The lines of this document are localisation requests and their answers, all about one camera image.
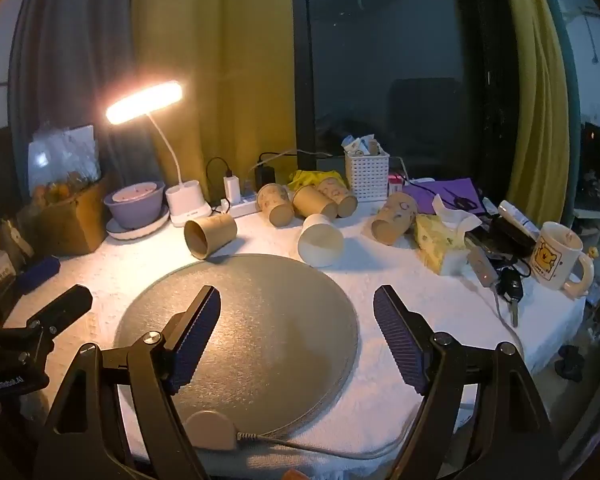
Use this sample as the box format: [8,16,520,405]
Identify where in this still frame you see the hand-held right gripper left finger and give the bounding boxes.
[32,285,222,480]

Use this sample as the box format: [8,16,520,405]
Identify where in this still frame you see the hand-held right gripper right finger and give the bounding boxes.
[373,285,563,480]

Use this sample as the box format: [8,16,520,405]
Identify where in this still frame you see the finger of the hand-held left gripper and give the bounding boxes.
[24,285,93,346]

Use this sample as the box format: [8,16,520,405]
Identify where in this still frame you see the plain brown paper cup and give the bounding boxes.
[183,212,238,261]
[292,185,339,219]

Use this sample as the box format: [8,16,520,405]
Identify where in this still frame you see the white paper cup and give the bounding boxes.
[297,213,344,267]

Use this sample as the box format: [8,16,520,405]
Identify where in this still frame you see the printed brown paper cup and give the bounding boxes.
[371,192,420,246]
[256,182,295,227]
[316,178,358,218]

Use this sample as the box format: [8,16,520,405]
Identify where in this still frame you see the blue box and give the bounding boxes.
[14,256,62,293]

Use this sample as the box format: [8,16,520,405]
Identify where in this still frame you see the white tablecloth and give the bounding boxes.
[2,195,588,466]

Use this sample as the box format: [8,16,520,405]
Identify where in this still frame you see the round grey mat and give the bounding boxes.
[114,254,361,433]

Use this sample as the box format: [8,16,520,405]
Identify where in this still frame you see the brown cardboard box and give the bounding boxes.
[17,175,113,256]

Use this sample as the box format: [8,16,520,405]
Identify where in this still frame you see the white round puck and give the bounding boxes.
[184,410,239,453]

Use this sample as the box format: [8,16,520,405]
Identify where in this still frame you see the purple plate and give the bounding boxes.
[105,210,172,240]

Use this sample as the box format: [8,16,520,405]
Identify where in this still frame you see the yellow tissue pack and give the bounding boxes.
[414,194,483,276]

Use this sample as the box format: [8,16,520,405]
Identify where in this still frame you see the grey remote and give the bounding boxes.
[467,247,496,288]

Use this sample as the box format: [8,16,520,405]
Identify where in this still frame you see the purple lidded bowl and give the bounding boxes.
[103,181,166,231]

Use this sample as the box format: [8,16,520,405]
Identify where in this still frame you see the black car key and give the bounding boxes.
[495,266,525,328]

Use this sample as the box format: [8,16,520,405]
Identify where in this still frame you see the white power strip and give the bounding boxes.
[211,195,261,218]

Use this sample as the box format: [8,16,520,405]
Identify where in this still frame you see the clear plastic bag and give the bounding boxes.
[28,124,103,196]

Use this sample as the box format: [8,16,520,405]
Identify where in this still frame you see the black case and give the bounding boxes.
[487,215,536,256]

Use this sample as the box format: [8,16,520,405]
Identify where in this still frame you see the purple folder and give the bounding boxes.
[404,177,483,211]

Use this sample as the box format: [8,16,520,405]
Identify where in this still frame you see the white slatted basket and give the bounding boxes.
[344,150,391,202]

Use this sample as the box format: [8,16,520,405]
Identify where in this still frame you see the black knob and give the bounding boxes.
[555,345,586,381]

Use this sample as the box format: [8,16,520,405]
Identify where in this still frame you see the cream cartoon bear mug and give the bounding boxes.
[530,221,595,298]

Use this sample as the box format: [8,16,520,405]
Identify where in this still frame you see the white tube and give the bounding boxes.
[497,200,541,233]

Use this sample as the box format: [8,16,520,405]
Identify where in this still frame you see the black power adapter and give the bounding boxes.
[254,152,278,191]

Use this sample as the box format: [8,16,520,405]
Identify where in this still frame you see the yellow cloth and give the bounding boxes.
[287,169,348,193]

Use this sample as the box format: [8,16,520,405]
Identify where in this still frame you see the packets in basket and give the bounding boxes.
[342,132,383,157]

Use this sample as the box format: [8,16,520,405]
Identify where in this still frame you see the white desk lamp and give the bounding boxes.
[105,79,213,226]

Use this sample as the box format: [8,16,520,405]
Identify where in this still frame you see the grey curtain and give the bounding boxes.
[7,0,146,181]

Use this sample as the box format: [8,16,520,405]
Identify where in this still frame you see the yellow curtain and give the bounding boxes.
[495,0,568,221]
[130,0,301,201]

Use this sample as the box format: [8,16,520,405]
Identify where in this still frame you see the white puck cable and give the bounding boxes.
[235,412,421,461]

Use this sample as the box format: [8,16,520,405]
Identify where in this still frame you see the black cable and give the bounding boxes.
[206,157,233,211]

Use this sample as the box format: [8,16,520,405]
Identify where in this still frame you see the black window frame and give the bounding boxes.
[292,0,523,186]

